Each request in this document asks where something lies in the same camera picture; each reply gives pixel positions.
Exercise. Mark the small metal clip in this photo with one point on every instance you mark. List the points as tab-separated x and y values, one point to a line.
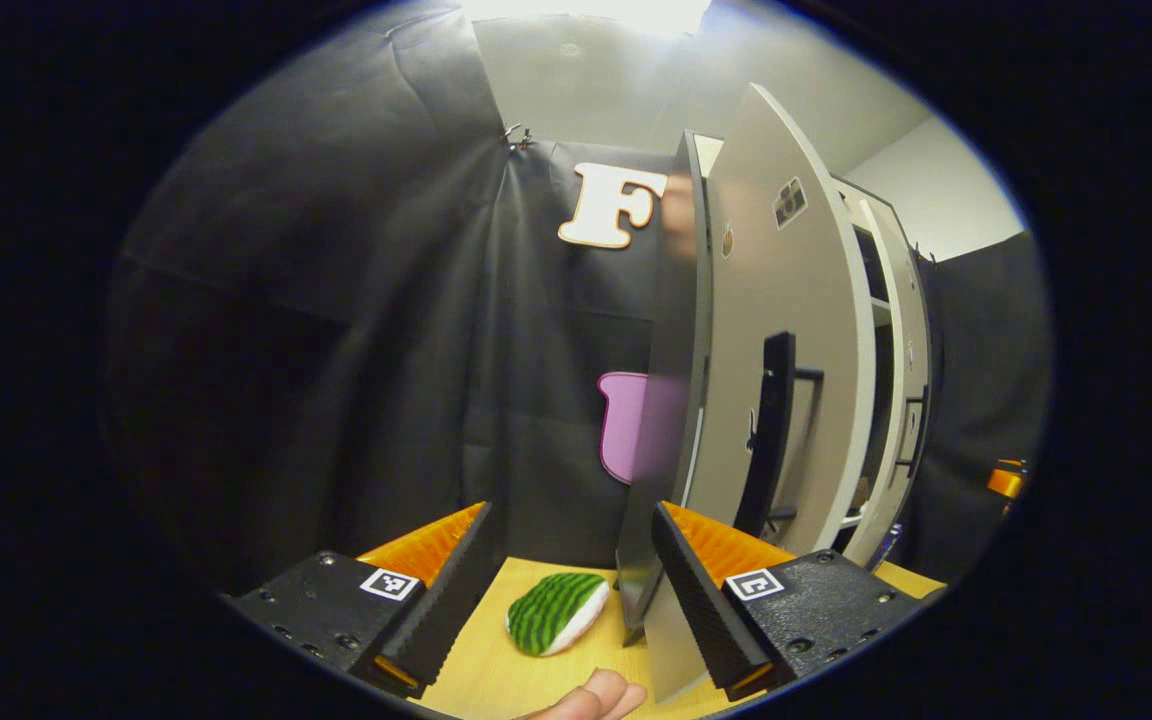
518	137

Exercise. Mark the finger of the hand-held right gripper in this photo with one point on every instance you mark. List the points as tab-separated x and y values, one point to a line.
1008	480

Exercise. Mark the green striped watermelon toy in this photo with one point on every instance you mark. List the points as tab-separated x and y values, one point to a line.
551	610

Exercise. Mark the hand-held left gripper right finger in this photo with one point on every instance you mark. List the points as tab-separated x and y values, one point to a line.
701	600

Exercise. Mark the white shoe cabinet door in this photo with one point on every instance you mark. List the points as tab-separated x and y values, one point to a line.
904	320
786	290

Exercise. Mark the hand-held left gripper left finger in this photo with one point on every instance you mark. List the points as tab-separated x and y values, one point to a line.
451	600

